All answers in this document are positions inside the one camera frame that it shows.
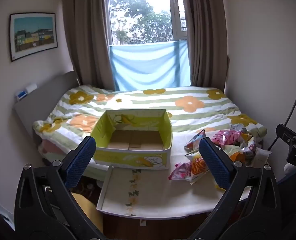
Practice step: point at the window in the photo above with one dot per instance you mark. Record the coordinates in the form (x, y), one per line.
(140, 12)

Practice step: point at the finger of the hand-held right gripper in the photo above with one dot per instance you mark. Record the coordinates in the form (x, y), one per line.
(287, 132)

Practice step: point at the pink bed sheet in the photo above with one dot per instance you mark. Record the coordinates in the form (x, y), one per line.
(52, 150)

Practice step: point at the floral striped blanket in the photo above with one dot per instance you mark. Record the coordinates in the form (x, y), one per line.
(148, 100)

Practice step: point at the light blue cloth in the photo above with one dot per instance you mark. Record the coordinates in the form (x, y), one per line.
(150, 65)

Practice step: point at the pile of snack packets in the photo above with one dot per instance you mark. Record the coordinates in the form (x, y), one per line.
(195, 167)

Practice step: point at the framed wall picture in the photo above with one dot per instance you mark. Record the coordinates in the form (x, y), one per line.
(34, 36)

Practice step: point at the pink striped snack packet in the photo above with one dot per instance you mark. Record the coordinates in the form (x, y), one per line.
(225, 136)

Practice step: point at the blue and white box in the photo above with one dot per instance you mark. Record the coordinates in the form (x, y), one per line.
(21, 95)

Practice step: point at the green cardboard box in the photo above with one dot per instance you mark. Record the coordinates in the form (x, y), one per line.
(105, 130)

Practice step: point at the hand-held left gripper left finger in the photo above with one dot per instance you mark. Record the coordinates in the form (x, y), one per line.
(79, 165)

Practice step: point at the white roll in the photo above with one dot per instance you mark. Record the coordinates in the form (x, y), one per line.
(31, 87)

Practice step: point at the grey bed headboard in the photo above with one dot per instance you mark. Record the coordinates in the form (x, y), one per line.
(37, 105)

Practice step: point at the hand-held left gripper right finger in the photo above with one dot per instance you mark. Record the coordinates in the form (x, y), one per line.
(214, 165)

